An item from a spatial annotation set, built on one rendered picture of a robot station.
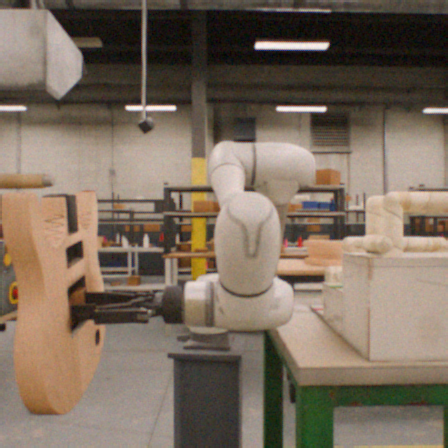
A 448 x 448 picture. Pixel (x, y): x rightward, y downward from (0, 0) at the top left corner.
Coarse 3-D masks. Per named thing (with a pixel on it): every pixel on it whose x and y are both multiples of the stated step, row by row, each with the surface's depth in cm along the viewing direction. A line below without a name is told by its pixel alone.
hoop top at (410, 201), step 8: (392, 192) 67; (400, 192) 67; (408, 192) 67; (416, 192) 67; (424, 192) 67; (432, 192) 67; (440, 192) 67; (384, 200) 67; (400, 200) 66; (408, 200) 66; (416, 200) 66; (424, 200) 66; (432, 200) 66; (440, 200) 66; (408, 208) 66; (416, 208) 66; (424, 208) 66; (432, 208) 66; (440, 208) 66
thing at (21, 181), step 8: (0, 176) 81; (8, 176) 81; (16, 176) 81; (24, 176) 81; (32, 176) 81; (40, 176) 81; (0, 184) 81; (8, 184) 81; (16, 184) 81; (24, 184) 81; (32, 184) 81; (40, 184) 81
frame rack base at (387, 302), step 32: (352, 256) 73; (416, 256) 68; (352, 288) 73; (384, 288) 65; (416, 288) 65; (352, 320) 73; (384, 320) 65; (416, 320) 65; (384, 352) 65; (416, 352) 65
